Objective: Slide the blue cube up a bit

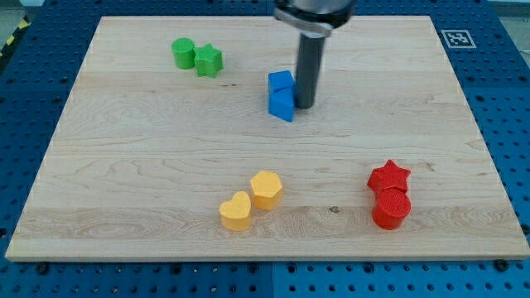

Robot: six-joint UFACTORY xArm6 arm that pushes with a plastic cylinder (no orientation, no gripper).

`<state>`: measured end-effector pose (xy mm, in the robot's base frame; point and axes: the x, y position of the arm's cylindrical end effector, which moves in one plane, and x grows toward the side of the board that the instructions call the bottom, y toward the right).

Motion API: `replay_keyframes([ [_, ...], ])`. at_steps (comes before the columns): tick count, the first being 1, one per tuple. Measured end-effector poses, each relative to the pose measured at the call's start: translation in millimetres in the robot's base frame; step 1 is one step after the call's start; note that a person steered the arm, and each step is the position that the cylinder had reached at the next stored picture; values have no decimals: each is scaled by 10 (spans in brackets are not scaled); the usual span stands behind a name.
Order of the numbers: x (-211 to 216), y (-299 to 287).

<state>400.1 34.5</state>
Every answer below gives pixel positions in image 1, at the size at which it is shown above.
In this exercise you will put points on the red cylinder block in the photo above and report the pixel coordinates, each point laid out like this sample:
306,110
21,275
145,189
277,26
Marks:
391,208

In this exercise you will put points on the white fiducial marker tag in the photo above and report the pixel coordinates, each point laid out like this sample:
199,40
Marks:
458,39

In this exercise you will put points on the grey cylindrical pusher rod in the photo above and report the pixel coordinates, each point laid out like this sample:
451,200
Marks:
309,57

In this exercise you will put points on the blue cube block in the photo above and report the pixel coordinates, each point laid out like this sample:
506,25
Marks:
280,80

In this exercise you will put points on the wooden board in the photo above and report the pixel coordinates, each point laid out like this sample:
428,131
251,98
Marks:
145,153

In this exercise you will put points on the green star block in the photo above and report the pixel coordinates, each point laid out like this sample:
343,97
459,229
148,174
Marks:
208,61

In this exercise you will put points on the red star block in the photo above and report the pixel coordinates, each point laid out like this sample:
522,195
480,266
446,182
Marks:
389,176

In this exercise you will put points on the blue triangular prism block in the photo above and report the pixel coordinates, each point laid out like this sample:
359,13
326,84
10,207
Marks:
281,104

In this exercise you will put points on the green cylinder block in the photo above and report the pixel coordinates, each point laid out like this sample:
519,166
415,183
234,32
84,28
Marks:
183,50

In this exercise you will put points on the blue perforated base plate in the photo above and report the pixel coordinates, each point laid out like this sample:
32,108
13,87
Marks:
39,76

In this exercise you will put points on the yellow heart block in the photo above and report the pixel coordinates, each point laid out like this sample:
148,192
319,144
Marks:
235,214

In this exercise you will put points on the yellow hexagon block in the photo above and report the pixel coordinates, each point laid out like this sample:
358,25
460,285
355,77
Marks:
267,190

